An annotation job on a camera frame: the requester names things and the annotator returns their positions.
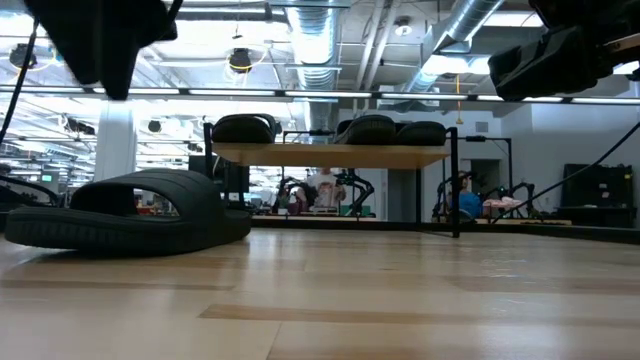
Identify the black rubber slide sandal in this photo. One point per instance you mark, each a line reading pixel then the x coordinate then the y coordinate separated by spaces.
pixel 242 131
pixel 422 134
pixel 200 230
pixel 367 131

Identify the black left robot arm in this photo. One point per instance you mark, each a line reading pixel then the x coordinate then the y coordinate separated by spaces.
pixel 20 195

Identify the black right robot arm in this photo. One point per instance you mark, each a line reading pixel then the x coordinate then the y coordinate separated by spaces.
pixel 590 12

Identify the wooden shelf with black legs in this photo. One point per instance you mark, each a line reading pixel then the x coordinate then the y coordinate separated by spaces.
pixel 325 156

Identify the black hanging ceiling lamp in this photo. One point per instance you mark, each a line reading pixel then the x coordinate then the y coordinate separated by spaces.
pixel 22 55
pixel 240 60

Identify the white pillar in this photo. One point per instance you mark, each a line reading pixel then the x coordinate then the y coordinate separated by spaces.
pixel 115 145

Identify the black cabinet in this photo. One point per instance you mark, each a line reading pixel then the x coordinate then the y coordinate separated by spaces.
pixel 595 195

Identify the pink cloth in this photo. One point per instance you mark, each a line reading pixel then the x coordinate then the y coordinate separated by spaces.
pixel 502 203

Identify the person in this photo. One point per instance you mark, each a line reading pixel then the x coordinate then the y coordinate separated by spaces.
pixel 325 192
pixel 469 202

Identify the silver ventilation duct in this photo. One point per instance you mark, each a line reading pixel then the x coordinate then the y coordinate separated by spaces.
pixel 465 25
pixel 315 40

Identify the black metal table frame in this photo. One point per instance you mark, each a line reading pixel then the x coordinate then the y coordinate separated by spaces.
pixel 550 229

